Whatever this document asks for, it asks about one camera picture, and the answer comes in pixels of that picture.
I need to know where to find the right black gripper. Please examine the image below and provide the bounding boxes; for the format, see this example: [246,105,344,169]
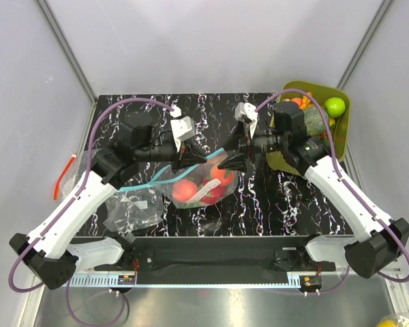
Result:
[217,120,288,174]

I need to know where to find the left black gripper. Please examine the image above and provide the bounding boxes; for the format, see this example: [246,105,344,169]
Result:
[136,138,207,174]

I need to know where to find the peach toy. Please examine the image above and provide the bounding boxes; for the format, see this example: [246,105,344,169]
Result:
[172,179,198,202]
[210,166,235,186]

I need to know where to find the clear bag teal zipper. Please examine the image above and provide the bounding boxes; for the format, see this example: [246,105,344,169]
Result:
[148,146,240,209]

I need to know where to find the red dragon fruit toy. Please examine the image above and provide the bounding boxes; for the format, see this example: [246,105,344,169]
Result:
[200,188,225,205]

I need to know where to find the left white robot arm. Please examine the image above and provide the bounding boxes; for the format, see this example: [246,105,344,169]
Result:
[10,112,207,290]

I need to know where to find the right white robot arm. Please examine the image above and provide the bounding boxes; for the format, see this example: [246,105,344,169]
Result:
[218,102,409,281]

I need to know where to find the clear bag on stack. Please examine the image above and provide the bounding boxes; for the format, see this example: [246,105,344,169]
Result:
[104,187,164,235]

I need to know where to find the clear bag orange zipper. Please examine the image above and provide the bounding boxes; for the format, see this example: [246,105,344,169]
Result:
[53,151,89,201]

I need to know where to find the black marbled table mat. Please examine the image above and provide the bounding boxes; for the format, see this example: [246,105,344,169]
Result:
[78,93,350,237]

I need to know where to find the olive green plastic bin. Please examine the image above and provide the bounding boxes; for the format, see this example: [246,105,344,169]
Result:
[266,80,351,176]

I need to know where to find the green cantaloupe melon toy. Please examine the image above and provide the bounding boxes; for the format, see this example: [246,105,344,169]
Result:
[304,106,330,136]

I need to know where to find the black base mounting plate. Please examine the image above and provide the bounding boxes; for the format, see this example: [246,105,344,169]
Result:
[95,236,335,272]

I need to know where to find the green apple toy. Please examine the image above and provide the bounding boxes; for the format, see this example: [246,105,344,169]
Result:
[324,97,346,118]

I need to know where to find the yellow lemon toy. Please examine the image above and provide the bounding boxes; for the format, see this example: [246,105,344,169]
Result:
[376,319,398,327]

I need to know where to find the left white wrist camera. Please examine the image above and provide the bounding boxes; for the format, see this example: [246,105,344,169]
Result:
[170,116,196,152]

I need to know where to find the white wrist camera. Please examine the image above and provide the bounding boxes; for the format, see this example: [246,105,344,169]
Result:
[170,116,196,152]
[234,102,258,138]

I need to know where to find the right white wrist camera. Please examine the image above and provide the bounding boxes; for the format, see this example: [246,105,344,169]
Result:
[234,102,258,138]

